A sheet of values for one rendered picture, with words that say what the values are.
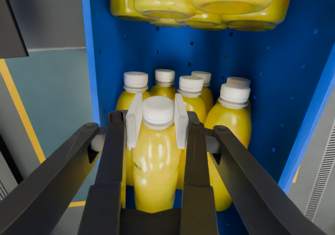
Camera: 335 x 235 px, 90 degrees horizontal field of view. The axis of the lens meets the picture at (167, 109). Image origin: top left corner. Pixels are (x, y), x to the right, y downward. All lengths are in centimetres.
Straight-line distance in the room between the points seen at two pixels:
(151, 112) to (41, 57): 143
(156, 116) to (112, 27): 16
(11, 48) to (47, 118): 134
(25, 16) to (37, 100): 115
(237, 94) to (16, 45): 37
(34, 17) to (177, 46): 40
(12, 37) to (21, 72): 128
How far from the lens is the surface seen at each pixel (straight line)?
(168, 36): 37
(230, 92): 24
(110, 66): 29
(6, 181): 203
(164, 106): 19
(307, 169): 241
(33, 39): 59
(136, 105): 16
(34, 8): 64
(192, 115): 16
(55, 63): 153
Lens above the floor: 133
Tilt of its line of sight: 68 degrees down
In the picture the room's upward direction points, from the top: 170 degrees clockwise
